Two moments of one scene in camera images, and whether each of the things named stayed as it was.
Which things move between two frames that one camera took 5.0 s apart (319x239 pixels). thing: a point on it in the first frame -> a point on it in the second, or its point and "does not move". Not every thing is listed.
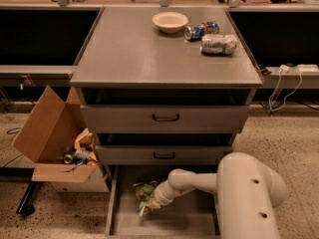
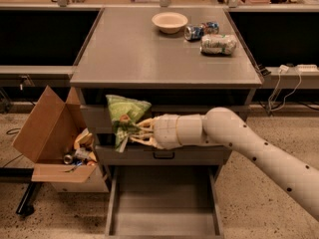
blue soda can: (197, 32) does not move
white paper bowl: (169, 22) does not move
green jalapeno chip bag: (143, 192) -> (125, 114)
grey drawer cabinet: (164, 86) does not move
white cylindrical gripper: (159, 196) -> (165, 131)
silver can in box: (68, 158) does not move
